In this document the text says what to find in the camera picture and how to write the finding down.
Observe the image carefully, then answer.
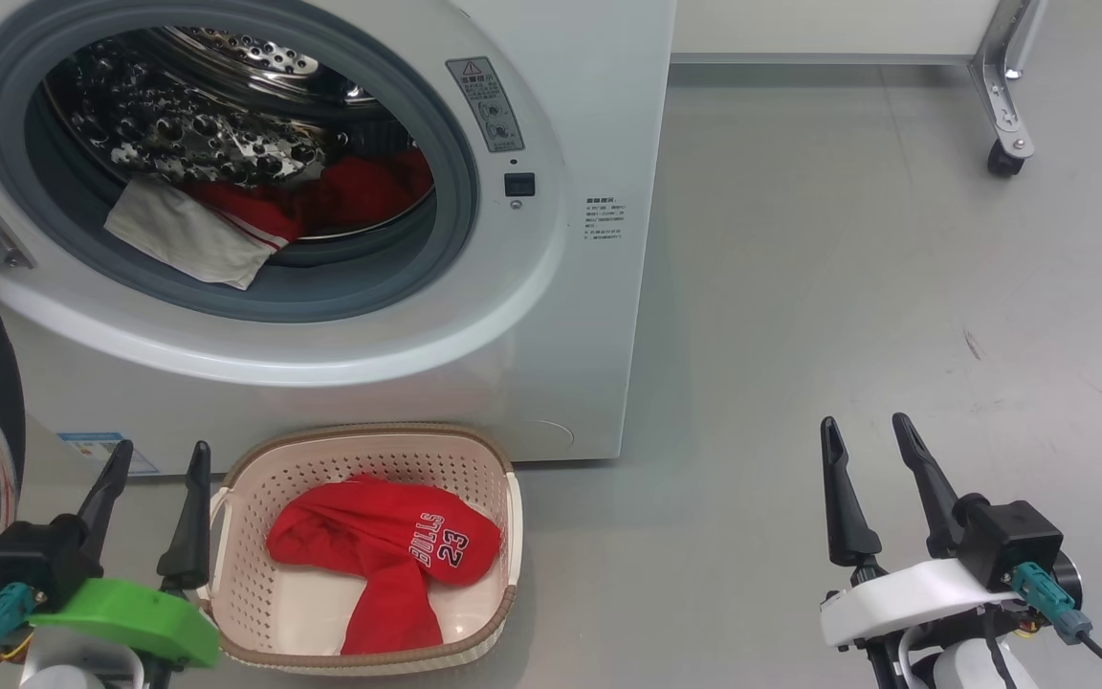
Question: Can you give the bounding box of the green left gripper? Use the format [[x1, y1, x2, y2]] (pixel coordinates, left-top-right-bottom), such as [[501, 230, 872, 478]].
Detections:
[[28, 439, 223, 671]]

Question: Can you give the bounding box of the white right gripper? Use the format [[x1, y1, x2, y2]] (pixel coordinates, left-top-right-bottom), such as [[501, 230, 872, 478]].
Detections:
[[819, 412, 1023, 651]]

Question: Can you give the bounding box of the red Bulls 23 jersey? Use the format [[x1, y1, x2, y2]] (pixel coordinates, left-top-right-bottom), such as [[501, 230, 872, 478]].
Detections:
[[266, 476, 504, 657]]

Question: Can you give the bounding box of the cream perforated laundry basket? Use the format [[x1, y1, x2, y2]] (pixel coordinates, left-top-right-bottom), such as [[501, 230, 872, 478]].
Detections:
[[197, 423, 523, 677]]

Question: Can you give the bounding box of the white front-load washing machine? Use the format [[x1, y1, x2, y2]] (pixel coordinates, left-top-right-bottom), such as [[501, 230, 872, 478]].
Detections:
[[0, 0, 678, 477]]

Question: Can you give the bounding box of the white partition panel on casters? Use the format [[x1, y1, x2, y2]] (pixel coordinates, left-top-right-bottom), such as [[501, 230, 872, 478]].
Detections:
[[671, 0, 1049, 178]]

